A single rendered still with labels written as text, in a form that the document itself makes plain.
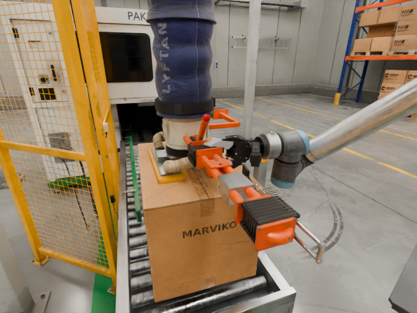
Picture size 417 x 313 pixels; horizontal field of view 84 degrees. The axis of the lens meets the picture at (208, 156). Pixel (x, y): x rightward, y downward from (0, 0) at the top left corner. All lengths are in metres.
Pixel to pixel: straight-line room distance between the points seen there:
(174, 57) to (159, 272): 0.71
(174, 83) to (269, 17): 10.48
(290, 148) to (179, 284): 0.61
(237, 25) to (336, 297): 9.67
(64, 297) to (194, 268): 1.32
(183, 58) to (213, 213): 0.51
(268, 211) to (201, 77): 0.55
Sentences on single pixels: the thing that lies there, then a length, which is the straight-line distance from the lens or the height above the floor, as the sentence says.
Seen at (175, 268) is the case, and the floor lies 0.82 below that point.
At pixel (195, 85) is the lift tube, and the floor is 1.40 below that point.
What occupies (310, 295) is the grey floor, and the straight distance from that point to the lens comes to 1.98.
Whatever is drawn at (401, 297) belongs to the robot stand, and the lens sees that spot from 1.12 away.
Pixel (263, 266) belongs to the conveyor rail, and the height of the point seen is 0.59.
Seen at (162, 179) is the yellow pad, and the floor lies 1.10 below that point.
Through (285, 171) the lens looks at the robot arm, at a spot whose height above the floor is 1.11.
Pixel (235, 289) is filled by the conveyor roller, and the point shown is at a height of 0.55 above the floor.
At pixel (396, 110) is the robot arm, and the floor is 1.35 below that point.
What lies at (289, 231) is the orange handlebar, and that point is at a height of 1.22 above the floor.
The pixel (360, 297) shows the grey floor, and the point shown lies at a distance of 2.11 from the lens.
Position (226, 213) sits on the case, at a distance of 0.80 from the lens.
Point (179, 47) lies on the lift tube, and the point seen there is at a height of 1.52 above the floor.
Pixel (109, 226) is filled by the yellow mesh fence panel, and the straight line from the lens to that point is 1.61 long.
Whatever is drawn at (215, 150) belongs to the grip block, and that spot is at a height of 1.23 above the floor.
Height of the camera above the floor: 1.48
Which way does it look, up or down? 22 degrees down
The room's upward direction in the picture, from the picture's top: straight up
